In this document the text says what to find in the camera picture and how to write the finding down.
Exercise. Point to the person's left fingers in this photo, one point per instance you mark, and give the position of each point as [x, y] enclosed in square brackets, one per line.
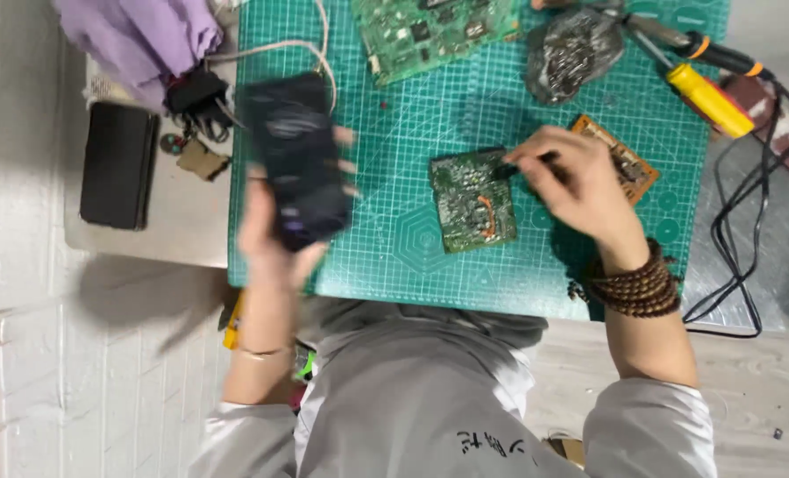
[349, 166]

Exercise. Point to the person's grey sweatshirt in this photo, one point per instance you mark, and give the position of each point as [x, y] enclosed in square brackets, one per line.
[421, 398]

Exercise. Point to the black flat case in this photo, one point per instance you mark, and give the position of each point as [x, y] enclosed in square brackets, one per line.
[119, 166]

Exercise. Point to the black smartphone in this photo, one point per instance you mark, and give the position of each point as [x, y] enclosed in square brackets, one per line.
[295, 159]

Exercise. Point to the orange brown circuit board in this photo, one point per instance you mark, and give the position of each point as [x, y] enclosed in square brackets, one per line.
[627, 166]

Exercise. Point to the round green charm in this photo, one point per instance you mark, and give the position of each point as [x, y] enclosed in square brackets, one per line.
[171, 143]

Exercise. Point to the small green circuit board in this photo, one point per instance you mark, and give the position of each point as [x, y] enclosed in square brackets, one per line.
[471, 206]

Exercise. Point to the person's right fingers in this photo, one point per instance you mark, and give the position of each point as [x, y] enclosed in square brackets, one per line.
[534, 147]

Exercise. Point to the brown leather tag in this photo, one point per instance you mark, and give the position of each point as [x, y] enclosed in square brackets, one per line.
[202, 160]

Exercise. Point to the black orange soldering iron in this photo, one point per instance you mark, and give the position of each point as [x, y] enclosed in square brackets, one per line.
[720, 53]

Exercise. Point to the purple cloth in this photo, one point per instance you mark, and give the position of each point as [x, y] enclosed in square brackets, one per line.
[139, 40]

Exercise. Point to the black hand tool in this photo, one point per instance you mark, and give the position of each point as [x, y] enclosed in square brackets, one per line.
[509, 169]

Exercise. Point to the yellow plastic object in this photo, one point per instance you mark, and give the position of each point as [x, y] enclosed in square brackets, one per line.
[233, 325]

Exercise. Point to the person's left hand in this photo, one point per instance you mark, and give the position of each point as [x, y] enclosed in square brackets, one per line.
[265, 259]

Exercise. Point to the large green circuit board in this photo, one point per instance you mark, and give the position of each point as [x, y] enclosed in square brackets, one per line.
[428, 30]

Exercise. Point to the brown cardboard piece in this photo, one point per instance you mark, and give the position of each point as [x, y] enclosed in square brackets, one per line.
[567, 450]

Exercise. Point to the bright green object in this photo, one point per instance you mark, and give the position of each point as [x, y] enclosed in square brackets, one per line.
[306, 366]

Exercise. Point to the grey metal sheet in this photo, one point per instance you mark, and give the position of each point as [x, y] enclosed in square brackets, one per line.
[783, 265]

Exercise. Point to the person's right hand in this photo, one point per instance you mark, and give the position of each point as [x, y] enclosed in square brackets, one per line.
[584, 186]

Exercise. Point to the black key pouch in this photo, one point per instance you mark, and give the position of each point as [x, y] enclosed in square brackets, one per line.
[198, 93]

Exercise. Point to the crumpled silver foil wad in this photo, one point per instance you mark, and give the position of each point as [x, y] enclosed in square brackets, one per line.
[570, 56]

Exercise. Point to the green cutting mat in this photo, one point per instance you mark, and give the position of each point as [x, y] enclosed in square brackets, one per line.
[408, 119]

